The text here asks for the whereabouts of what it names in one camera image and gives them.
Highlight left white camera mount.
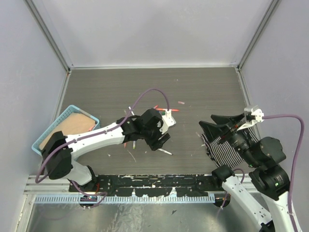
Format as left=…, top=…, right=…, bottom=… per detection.
left=160, top=111, right=176, bottom=134

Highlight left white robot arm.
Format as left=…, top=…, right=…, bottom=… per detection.
left=42, top=108, right=176, bottom=192

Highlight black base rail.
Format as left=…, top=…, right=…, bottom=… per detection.
left=80, top=174, right=229, bottom=197

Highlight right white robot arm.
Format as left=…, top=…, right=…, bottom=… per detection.
left=199, top=109, right=305, bottom=232

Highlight orange white marker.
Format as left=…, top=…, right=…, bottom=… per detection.
left=156, top=108, right=180, bottom=112

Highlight striped black white cloth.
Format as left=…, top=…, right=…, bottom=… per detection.
left=200, top=133, right=245, bottom=169

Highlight light blue plastic basket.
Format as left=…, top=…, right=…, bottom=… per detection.
left=31, top=105, right=100, bottom=156

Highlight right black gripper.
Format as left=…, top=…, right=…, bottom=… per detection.
left=198, top=110, right=260, bottom=165

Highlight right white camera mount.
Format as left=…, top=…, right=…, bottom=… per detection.
left=238, top=105, right=264, bottom=131

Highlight white marker green end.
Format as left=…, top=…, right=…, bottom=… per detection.
left=158, top=148, right=173, bottom=155

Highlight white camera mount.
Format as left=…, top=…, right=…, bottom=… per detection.
left=160, top=111, right=176, bottom=134
left=238, top=105, right=264, bottom=131

